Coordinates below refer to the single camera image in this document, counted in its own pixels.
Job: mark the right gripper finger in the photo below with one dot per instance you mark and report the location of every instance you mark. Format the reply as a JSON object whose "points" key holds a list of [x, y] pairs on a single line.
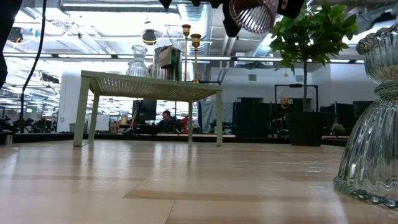
{"points": [[292, 7], [231, 28]]}

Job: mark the pink glass candle holder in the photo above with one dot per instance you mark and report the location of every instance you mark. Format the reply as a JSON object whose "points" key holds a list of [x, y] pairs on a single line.
{"points": [[253, 15]]}

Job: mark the short gold candlestick holder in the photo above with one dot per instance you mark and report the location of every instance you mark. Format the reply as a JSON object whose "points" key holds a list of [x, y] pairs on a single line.
{"points": [[196, 39]]}

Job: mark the tall gold candlestick holder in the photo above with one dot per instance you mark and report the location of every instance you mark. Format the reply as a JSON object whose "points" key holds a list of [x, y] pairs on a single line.
{"points": [[186, 29]]}

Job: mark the silver candle jar white label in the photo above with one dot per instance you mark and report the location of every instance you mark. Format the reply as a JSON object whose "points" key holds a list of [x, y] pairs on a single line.
{"points": [[168, 68]]}

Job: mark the clear glass candle holder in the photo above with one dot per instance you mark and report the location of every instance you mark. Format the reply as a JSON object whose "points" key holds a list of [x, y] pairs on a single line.
{"points": [[138, 70]]}

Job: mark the green glass candle holder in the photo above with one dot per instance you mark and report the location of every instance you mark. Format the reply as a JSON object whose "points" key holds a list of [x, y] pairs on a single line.
{"points": [[370, 149]]}

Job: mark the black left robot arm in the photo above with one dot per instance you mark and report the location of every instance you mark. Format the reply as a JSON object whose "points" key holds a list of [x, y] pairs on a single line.
{"points": [[6, 25]]}

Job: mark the black ceiling lamp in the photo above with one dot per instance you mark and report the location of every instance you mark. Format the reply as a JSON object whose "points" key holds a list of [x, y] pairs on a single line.
{"points": [[149, 36]]}

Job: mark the person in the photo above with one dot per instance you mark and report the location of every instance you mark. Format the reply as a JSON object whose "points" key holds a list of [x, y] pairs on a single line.
{"points": [[283, 102], [166, 119]]}

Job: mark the black office partition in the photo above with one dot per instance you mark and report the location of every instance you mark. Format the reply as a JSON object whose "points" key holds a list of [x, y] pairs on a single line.
{"points": [[255, 121]]}

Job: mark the green perforated metal shelf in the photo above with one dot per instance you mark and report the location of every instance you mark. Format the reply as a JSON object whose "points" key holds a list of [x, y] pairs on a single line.
{"points": [[140, 85]]}

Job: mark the black background monitor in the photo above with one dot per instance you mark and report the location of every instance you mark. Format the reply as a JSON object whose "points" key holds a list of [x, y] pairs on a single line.
{"points": [[146, 110]]}

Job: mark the green potted plant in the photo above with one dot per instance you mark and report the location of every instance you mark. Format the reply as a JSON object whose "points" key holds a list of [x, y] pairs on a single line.
{"points": [[304, 127]]}

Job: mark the small green background plant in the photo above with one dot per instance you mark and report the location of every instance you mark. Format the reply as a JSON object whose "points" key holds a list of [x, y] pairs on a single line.
{"points": [[338, 129]]}

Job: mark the black aluminium table frame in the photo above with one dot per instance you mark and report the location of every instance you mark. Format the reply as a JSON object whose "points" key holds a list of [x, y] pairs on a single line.
{"points": [[248, 140]]}

